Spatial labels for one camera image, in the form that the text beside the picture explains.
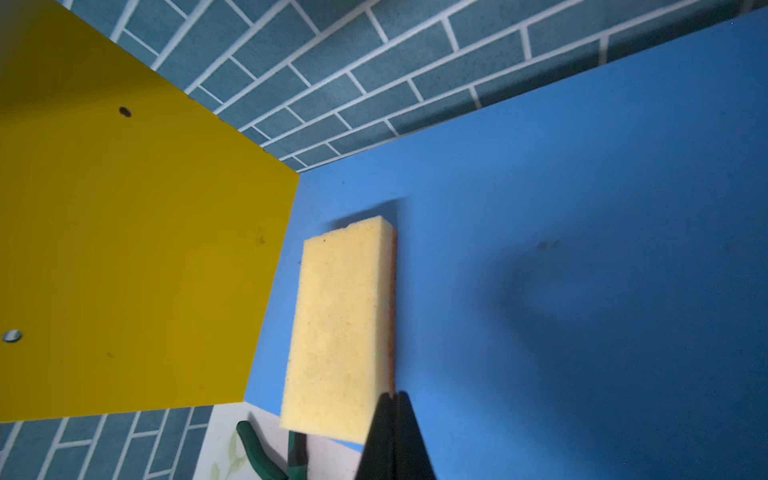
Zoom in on pale yellow sponge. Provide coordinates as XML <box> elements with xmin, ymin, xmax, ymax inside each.
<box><xmin>280</xmin><ymin>216</ymin><xmax>397</xmax><ymax>444</ymax></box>

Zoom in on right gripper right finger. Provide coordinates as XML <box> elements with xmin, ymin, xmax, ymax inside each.
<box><xmin>393</xmin><ymin>391</ymin><xmax>437</xmax><ymax>480</ymax></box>

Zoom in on yellow shelf with coloured boards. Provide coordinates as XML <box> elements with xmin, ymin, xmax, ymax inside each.
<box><xmin>0</xmin><ymin>0</ymin><xmax>768</xmax><ymax>480</ymax></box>

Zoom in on green handled cutting pliers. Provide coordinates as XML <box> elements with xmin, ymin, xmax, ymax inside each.
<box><xmin>235</xmin><ymin>420</ymin><xmax>310</xmax><ymax>480</ymax></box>

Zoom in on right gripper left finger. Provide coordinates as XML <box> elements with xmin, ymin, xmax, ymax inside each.
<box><xmin>355</xmin><ymin>393</ymin><xmax>395</xmax><ymax>480</ymax></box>

